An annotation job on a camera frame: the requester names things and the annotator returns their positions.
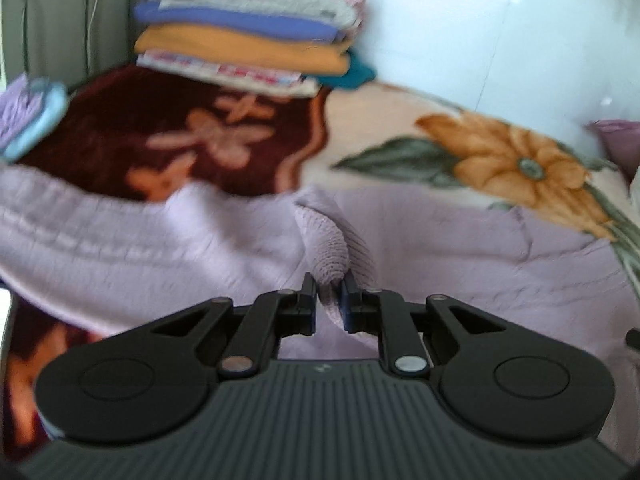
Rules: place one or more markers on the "stack of folded clothes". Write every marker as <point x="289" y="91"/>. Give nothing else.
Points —
<point x="240" y="40"/>

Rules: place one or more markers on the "floral plush blanket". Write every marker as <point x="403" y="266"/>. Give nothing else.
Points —
<point x="400" y="115"/>

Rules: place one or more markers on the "grey soft suitcase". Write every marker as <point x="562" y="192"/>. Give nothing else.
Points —
<point x="55" y="15"/>

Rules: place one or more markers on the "lilac knit sweater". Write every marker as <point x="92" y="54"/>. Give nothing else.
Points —
<point x="450" y="260"/>

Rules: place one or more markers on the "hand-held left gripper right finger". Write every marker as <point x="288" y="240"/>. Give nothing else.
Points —
<point x="347" y="310"/>

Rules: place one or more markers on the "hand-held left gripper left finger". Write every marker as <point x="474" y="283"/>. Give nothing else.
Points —
<point x="311" y="310"/>

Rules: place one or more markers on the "lilac and blue folded cloth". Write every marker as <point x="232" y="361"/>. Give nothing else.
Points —
<point x="30" y="115"/>

